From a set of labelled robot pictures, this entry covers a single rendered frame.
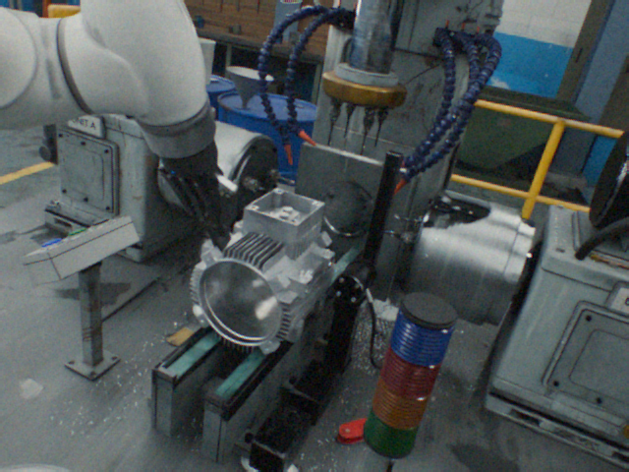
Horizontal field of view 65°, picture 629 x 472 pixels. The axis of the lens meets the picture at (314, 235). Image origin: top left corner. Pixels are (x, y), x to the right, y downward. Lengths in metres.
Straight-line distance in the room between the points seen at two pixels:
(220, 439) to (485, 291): 0.53
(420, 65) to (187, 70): 0.78
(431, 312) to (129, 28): 0.40
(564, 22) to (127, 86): 5.82
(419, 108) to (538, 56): 4.97
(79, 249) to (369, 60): 0.63
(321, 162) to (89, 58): 0.77
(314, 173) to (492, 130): 4.03
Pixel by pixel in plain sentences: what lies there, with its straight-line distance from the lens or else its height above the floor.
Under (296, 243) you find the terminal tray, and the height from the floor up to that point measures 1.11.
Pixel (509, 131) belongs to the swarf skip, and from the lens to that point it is 5.19.
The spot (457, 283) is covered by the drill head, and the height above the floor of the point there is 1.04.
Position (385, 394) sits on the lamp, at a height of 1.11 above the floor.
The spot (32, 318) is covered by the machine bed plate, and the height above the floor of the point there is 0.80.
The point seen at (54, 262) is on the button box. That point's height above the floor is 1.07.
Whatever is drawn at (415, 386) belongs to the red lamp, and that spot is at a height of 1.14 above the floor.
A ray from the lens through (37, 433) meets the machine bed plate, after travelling 0.95.
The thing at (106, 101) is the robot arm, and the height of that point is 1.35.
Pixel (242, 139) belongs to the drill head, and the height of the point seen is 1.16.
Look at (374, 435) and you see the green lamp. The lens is 0.62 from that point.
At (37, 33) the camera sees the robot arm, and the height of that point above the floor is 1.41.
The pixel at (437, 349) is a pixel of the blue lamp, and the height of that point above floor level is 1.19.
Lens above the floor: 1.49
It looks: 26 degrees down
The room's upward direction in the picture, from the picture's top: 10 degrees clockwise
